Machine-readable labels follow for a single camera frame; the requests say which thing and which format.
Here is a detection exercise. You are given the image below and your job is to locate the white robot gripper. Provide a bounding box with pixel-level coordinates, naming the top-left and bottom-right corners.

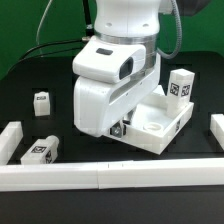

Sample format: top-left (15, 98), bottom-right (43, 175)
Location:
top-left (74, 59), bottom-right (161, 138)

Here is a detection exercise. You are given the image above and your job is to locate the white square table top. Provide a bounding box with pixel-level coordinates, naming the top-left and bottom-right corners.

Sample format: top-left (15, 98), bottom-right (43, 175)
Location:
top-left (106, 85), bottom-right (194, 155)

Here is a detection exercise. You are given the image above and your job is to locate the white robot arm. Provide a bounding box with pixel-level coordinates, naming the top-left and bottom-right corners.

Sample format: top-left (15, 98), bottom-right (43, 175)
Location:
top-left (72, 0), bottom-right (211, 137)

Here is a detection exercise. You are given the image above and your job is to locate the white front fence bar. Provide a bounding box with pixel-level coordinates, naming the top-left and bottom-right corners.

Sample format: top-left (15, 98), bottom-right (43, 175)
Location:
top-left (0, 158), bottom-right (224, 192)

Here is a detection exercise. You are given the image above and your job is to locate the white fence bar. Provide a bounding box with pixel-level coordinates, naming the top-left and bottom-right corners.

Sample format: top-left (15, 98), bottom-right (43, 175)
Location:
top-left (210, 114), bottom-right (224, 150)
top-left (0, 121), bottom-right (23, 165)
top-left (0, 158), bottom-right (224, 192)

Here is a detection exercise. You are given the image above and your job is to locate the white right fence bar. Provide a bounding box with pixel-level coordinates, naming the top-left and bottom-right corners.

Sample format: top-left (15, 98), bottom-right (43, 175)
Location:
top-left (210, 114), bottom-right (224, 150)

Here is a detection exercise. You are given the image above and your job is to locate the white left fence bar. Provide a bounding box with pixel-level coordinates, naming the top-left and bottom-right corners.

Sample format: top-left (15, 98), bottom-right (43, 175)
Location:
top-left (0, 121), bottom-right (23, 165)

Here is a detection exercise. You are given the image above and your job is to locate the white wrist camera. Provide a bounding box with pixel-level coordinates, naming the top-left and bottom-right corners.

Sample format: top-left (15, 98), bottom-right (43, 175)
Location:
top-left (73, 38), bottom-right (146, 83)

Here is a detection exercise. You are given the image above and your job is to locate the black cable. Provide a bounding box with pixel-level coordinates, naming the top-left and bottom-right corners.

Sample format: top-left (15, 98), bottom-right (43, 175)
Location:
top-left (6, 0), bottom-right (96, 74)

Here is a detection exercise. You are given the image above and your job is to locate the grey thin cable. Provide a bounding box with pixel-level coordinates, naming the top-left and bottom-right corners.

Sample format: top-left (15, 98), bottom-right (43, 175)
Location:
top-left (35, 0), bottom-right (54, 58)

